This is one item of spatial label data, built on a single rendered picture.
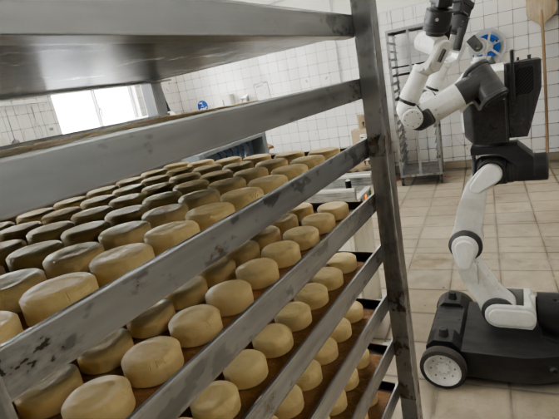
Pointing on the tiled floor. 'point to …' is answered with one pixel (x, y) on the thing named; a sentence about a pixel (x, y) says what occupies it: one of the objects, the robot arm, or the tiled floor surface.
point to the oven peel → (536, 12)
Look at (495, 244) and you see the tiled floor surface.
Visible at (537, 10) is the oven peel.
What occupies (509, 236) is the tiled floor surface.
